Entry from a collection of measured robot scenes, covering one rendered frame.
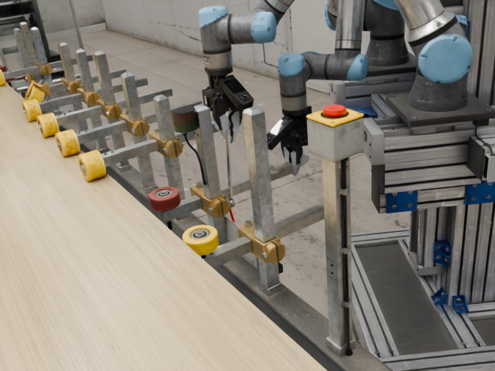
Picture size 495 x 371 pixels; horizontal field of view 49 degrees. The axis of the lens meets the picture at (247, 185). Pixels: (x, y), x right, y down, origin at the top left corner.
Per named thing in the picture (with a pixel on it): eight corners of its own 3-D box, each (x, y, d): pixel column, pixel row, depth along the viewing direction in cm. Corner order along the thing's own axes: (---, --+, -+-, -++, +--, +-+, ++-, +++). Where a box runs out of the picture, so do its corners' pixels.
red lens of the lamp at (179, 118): (189, 113, 138) (188, 105, 137) (200, 118, 133) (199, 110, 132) (169, 119, 135) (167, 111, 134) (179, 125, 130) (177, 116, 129)
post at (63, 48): (90, 143, 255) (65, 41, 234) (92, 146, 252) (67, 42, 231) (82, 146, 253) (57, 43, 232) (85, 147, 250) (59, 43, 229)
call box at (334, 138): (337, 145, 99) (336, 104, 96) (364, 155, 94) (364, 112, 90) (307, 155, 96) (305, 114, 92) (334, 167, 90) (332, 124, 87)
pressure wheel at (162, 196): (177, 218, 152) (170, 182, 147) (189, 229, 146) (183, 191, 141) (151, 228, 148) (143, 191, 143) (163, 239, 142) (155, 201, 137)
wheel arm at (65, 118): (169, 94, 218) (168, 85, 217) (173, 96, 216) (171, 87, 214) (46, 126, 196) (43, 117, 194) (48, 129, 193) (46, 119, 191)
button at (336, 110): (335, 112, 94) (335, 102, 93) (351, 117, 91) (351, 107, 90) (317, 118, 92) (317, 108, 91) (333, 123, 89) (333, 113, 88)
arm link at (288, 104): (290, 99, 151) (273, 93, 157) (292, 115, 153) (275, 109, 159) (311, 93, 154) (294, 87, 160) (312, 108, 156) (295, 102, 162)
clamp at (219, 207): (207, 197, 157) (205, 182, 154) (231, 214, 146) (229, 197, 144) (190, 203, 154) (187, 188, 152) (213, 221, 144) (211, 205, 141)
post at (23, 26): (48, 106, 312) (25, 21, 291) (49, 107, 309) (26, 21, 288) (42, 107, 310) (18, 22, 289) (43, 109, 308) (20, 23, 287)
